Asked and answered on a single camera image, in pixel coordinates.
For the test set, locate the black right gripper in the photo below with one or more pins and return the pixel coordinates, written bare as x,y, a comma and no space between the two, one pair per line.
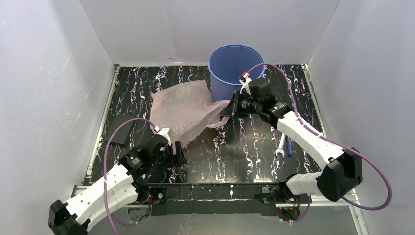
235,105

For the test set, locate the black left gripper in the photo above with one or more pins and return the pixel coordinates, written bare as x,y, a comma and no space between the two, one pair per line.
175,152

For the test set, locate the blue plastic trash bin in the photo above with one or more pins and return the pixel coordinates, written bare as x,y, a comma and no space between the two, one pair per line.
226,65

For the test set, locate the pink plastic trash bag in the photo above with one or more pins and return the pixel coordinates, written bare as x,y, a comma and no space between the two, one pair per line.
186,109

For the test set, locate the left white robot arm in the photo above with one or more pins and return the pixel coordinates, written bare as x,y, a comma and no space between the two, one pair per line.
123,184

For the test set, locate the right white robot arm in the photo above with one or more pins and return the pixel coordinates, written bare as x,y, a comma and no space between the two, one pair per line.
341,169

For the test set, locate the silver open-end wrench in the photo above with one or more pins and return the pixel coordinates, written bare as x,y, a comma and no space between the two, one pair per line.
280,152

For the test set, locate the black rectangular block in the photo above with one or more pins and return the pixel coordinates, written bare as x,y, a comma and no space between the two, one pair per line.
122,135

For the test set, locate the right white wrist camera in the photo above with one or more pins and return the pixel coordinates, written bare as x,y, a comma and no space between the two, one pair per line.
245,80

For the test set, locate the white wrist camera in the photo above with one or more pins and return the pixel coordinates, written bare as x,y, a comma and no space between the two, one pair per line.
163,132
245,80

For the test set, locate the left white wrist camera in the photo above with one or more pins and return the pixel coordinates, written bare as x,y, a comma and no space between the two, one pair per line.
163,132

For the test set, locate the blue handled screwdriver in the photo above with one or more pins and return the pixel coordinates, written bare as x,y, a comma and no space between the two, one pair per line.
289,146

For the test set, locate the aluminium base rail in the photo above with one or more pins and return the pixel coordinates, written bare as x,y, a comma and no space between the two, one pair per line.
181,198

